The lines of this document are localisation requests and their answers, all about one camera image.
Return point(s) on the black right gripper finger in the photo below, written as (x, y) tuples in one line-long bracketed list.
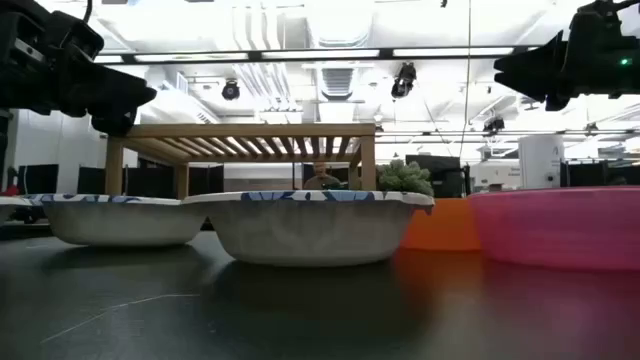
[(540, 70), (557, 102)]

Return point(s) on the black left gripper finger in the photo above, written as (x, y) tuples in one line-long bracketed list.
[(115, 125), (122, 95)]

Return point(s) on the blue patterned white paper bowl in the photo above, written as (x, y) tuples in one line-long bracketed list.
[(120, 220), (310, 230)]

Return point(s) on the orange plastic bowl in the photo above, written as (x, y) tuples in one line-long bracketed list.
[(440, 225)]

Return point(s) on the wooden slatted shelf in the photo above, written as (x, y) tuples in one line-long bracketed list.
[(250, 131)]

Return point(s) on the white cylindrical appliance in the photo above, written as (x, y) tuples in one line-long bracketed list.
[(540, 160)]

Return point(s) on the black ceiling spotlight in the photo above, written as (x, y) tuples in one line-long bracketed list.
[(494, 124), (230, 91)]

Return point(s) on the black office partition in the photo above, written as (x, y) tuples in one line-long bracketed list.
[(150, 182)]

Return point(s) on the pink plastic bowl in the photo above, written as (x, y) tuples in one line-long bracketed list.
[(560, 230)]

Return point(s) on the small green potted plant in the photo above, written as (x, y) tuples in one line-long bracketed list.
[(402, 177)]

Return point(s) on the person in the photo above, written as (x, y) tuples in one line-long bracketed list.
[(320, 181)]

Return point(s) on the black table mat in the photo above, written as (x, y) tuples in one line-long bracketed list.
[(300, 310)]

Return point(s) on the black overhead camera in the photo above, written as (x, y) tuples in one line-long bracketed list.
[(404, 80)]

